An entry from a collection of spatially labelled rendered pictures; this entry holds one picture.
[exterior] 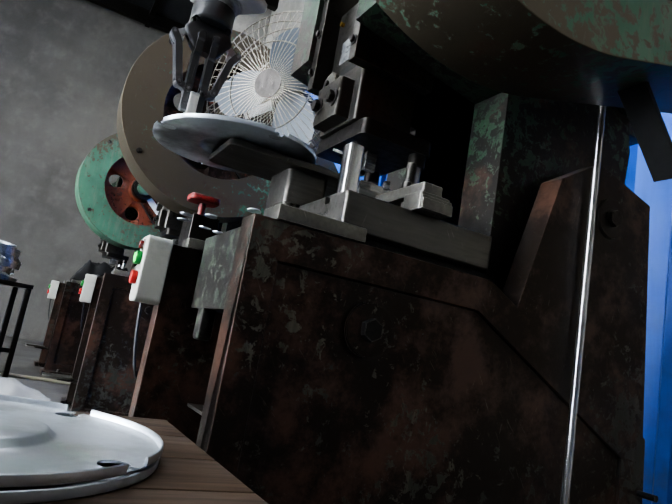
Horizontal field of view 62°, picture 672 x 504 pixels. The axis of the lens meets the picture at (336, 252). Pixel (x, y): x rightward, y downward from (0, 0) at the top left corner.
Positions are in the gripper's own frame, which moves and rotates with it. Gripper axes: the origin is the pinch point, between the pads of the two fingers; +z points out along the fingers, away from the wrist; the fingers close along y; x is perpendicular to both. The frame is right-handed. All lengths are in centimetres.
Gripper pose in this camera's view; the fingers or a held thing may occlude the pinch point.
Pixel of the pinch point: (189, 113)
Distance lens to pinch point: 103.5
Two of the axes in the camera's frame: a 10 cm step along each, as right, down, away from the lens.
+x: 4.7, -0.7, -8.8
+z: -1.8, 9.7, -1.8
